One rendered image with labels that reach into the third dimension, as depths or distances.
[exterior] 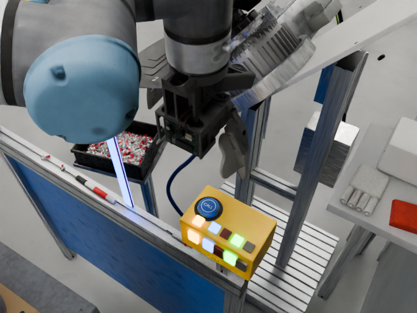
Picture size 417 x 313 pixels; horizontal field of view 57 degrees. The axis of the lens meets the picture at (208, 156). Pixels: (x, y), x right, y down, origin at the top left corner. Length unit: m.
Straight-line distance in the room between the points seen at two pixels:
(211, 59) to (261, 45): 0.55
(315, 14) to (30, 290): 0.99
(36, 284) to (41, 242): 1.27
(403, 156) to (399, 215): 0.15
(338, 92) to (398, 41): 2.45
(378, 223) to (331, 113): 0.30
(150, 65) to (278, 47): 0.31
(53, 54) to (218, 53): 0.21
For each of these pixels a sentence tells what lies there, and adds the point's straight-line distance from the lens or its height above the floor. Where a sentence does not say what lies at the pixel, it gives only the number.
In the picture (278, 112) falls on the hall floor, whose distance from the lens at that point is 2.53.
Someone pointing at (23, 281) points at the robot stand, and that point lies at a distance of 0.84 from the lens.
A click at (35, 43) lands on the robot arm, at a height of 1.56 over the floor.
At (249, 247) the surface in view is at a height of 1.08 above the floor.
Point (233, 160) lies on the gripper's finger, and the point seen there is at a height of 1.28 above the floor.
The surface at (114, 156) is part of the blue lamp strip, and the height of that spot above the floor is 1.06.
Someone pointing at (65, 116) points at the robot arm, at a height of 1.53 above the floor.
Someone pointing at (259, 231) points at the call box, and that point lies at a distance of 0.73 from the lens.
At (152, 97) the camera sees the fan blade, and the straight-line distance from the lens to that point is 1.19.
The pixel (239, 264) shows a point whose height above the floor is 1.05.
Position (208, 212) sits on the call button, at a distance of 0.73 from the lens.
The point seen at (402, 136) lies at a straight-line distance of 1.12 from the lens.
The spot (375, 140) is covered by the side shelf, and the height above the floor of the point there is 0.86.
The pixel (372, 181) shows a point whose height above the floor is 0.88.
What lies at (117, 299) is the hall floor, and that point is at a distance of 1.86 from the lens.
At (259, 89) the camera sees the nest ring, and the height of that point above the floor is 1.10.
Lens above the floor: 1.70
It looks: 50 degrees down
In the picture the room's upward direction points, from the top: straight up
